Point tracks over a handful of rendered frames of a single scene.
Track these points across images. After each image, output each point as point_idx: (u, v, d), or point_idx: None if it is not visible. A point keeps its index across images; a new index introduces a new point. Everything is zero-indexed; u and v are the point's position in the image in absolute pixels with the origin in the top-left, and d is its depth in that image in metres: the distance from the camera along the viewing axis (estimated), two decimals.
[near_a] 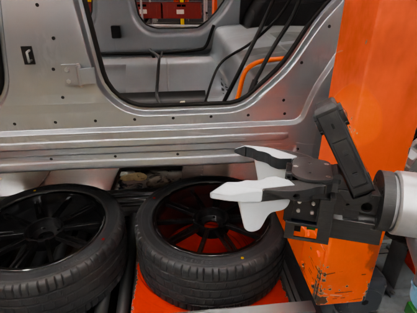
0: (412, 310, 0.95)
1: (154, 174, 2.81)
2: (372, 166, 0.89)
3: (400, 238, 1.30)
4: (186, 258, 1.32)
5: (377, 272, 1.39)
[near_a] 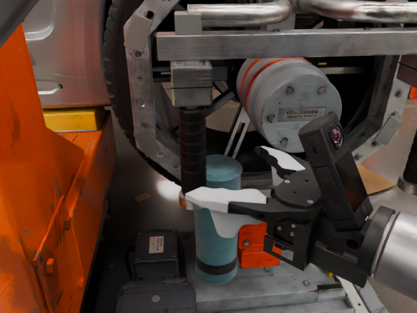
0: None
1: None
2: None
3: None
4: None
5: (185, 299, 0.79)
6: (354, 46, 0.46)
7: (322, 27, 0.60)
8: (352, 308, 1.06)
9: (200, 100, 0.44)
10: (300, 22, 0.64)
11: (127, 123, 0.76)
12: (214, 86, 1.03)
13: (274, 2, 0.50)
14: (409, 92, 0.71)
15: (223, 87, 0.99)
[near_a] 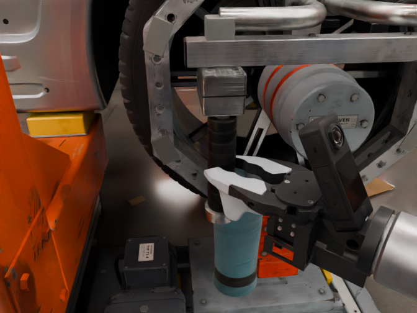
0: None
1: None
2: None
3: None
4: None
5: (174, 309, 0.77)
6: (394, 51, 0.43)
7: (352, 30, 0.57)
8: None
9: (232, 110, 0.41)
10: (326, 25, 0.62)
11: (143, 129, 0.74)
12: None
13: (306, 4, 0.47)
14: None
15: None
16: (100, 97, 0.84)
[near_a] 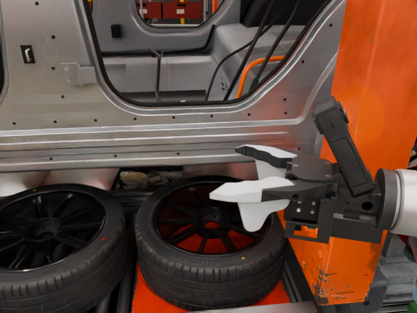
0: (414, 311, 0.94)
1: (154, 174, 2.80)
2: (374, 166, 0.88)
3: None
4: (187, 258, 1.31)
5: (378, 272, 1.39)
6: None
7: None
8: None
9: None
10: None
11: None
12: None
13: None
14: None
15: None
16: None
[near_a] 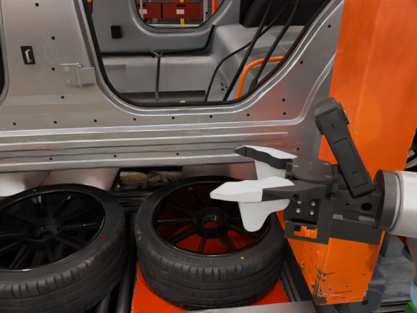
0: (412, 310, 0.95)
1: (154, 174, 2.81)
2: (372, 166, 0.89)
3: None
4: (186, 258, 1.32)
5: (377, 272, 1.39)
6: None
7: None
8: None
9: None
10: None
11: None
12: None
13: None
14: None
15: None
16: None
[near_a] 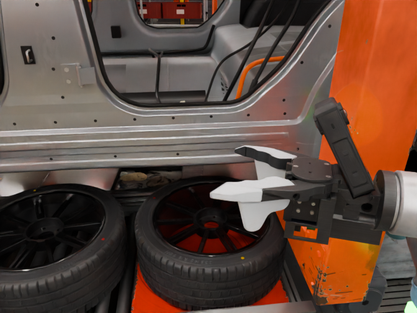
0: (412, 310, 0.95)
1: (154, 174, 2.81)
2: (372, 166, 0.89)
3: None
4: (186, 258, 1.32)
5: (377, 272, 1.39)
6: None
7: None
8: None
9: None
10: None
11: None
12: None
13: None
14: None
15: None
16: None
